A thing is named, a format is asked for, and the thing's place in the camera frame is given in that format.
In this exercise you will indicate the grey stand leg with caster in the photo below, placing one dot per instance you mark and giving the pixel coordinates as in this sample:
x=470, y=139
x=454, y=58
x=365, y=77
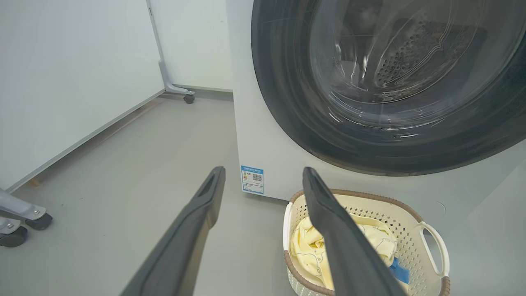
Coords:
x=12, y=236
x=166, y=80
x=24, y=211

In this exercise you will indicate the yellow garment with blue patches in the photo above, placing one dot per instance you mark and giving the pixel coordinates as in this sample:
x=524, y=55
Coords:
x=380, y=242
x=306, y=250

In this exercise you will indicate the blue energy label sticker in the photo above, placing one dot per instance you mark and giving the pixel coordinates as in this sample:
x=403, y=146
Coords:
x=252, y=179

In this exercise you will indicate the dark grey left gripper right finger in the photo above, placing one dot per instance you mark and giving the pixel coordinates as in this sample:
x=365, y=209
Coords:
x=349, y=255

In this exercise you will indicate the dark round glass washer door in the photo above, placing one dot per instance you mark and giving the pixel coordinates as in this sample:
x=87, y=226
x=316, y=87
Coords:
x=287, y=102

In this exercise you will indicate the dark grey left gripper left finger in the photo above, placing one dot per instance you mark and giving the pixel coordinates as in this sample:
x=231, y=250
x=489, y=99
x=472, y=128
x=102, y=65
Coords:
x=185, y=246

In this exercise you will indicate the cream perforated laundry basket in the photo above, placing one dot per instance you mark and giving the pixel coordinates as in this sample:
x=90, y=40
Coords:
x=411, y=234

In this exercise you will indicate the white front-load washing machine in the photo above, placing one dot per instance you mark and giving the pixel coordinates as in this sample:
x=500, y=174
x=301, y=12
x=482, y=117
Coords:
x=267, y=139

